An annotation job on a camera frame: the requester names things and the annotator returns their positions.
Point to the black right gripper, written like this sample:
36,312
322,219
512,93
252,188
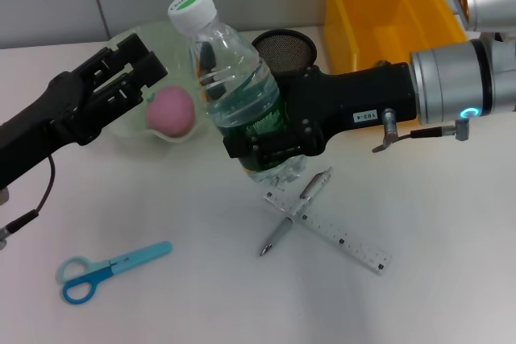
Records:
354,98

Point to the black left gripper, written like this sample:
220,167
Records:
52,118

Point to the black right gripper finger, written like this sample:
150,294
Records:
207,56

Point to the clear water bottle green label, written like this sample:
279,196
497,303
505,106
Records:
238,62

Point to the pink peach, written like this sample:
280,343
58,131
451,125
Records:
171,112

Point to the green glass fruit plate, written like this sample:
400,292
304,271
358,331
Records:
177,58

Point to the silver ballpoint pen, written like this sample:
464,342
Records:
282,227

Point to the black mesh pen holder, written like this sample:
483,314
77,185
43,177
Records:
286,52

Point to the clear plastic ruler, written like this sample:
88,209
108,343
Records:
354,247

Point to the blue scissors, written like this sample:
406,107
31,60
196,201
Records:
137,253

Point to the yellow plastic storage bin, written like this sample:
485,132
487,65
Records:
383,5

